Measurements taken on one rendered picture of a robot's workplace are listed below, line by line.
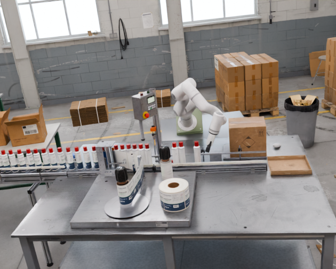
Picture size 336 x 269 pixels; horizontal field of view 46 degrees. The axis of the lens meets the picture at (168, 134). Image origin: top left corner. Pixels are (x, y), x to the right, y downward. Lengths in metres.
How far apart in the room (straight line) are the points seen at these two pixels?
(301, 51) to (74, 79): 4.86
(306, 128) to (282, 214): 2.89
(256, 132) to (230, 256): 1.02
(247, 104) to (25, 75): 4.69
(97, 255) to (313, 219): 1.79
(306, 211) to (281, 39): 6.49
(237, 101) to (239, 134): 3.25
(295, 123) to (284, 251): 2.43
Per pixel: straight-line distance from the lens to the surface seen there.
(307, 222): 2.65
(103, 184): 3.14
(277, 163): 3.33
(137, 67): 8.55
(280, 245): 3.45
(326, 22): 9.22
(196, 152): 3.17
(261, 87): 6.60
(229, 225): 2.60
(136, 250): 3.49
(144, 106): 3.12
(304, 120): 5.42
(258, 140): 3.34
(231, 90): 6.47
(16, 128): 4.54
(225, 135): 3.90
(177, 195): 2.61
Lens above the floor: 2.33
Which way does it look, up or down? 22 degrees down
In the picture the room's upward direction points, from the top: 6 degrees counter-clockwise
